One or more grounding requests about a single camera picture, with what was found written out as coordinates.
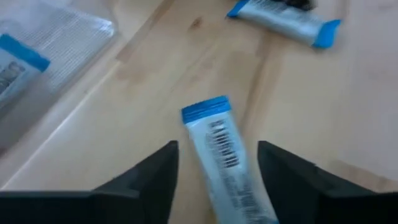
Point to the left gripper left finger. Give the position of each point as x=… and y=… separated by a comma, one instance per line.
x=155, y=186

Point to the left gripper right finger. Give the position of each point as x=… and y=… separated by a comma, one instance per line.
x=295, y=193

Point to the clear plastic bin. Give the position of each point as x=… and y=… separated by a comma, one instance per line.
x=68, y=40

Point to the blue white Hershey's bar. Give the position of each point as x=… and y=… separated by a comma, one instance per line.
x=224, y=155
x=286, y=21
x=15, y=68

